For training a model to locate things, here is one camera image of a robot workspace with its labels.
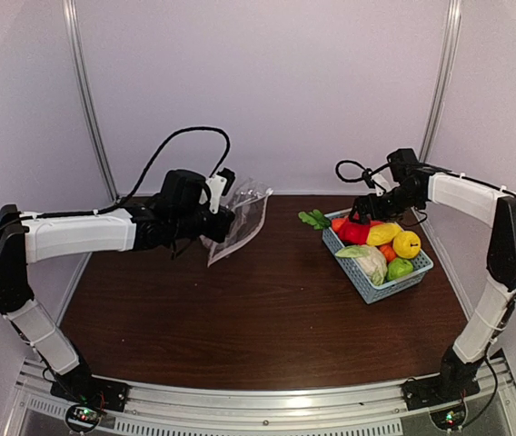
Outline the green toy apple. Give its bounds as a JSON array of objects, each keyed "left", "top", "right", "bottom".
[{"left": 386, "top": 257, "right": 414, "bottom": 282}]

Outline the orange toy carrot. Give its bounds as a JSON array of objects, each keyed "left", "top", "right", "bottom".
[{"left": 298, "top": 209, "right": 345, "bottom": 233}]

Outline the yellow toy bell pepper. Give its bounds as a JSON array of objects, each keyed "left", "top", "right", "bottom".
[{"left": 366, "top": 223, "right": 402, "bottom": 246}]

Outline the left black cable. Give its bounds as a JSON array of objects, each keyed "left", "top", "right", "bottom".
[{"left": 0, "top": 126, "right": 232, "bottom": 310}]

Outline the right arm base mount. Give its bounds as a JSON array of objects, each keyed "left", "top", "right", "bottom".
[{"left": 401, "top": 375, "right": 481, "bottom": 432}]

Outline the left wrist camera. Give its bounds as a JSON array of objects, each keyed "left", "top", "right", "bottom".
[{"left": 200, "top": 168, "right": 235, "bottom": 214}]

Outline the blue plastic basket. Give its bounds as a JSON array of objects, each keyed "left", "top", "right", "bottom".
[{"left": 322, "top": 227, "right": 433, "bottom": 304}]

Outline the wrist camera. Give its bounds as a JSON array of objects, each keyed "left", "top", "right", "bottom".
[
  {"left": 200, "top": 168, "right": 235, "bottom": 214},
  {"left": 362, "top": 168, "right": 391, "bottom": 197}
]

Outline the black cable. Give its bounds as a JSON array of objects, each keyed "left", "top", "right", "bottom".
[
  {"left": 334, "top": 159, "right": 393, "bottom": 183},
  {"left": 0, "top": 126, "right": 232, "bottom": 310}
]

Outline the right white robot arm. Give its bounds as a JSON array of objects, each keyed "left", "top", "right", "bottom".
[{"left": 349, "top": 148, "right": 516, "bottom": 401}]

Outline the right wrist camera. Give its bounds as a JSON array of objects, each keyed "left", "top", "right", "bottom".
[{"left": 362, "top": 168, "right": 391, "bottom": 197}]

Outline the left aluminium frame post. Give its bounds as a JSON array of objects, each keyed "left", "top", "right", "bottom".
[{"left": 62, "top": 0, "right": 118, "bottom": 202}]

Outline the aluminium front rail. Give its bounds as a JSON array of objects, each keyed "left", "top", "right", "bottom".
[{"left": 1, "top": 358, "right": 516, "bottom": 436}]

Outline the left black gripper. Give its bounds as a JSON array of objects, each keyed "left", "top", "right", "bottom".
[{"left": 173, "top": 204, "right": 234, "bottom": 243}]

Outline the right black cable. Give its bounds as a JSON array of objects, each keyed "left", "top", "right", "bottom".
[{"left": 334, "top": 159, "right": 393, "bottom": 183}]

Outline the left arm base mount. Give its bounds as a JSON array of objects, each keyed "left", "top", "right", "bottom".
[{"left": 50, "top": 372, "right": 129, "bottom": 434}]

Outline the aluminium frame post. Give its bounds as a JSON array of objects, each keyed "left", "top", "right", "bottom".
[
  {"left": 419, "top": 0, "right": 462, "bottom": 162},
  {"left": 62, "top": 0, "right": 118, "bottom": 202}
]

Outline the right aluminium frame post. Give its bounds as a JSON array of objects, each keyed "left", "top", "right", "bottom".
[{"left": 419, "top": 0, "right": 462, "bottom": 162}]

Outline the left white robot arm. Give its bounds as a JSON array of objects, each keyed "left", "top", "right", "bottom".
[{"left": 0, "top": 168, "right": 235, "bottom": 403}]

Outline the toy cabbage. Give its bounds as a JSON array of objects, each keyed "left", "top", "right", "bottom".
[{"left": 335, "top": 245, "right": 388, "bottom": 286}]

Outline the yellow toy pear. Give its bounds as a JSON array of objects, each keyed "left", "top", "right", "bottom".
[{"left": 392, "top": 231, "right": 422, "bottom": 260}]

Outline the clear polka dot zip bag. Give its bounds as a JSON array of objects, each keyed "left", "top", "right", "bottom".
[{"left": 201, "top": 178, "right": 273, "bottom": 267}]

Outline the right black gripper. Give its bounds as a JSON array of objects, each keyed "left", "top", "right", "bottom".
[{"left": 350, "top": 184, "right": 422, "bottom": 224}]

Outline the orange toy pumpkin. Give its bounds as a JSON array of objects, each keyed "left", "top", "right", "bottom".
[{"left": 379, "top": 244, "right": 397, "bottom": 263}]

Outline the red toy bell pepper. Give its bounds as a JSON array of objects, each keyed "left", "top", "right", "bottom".
[{"left": 337, "top": 220, "right": 382, "bottom": 245}]

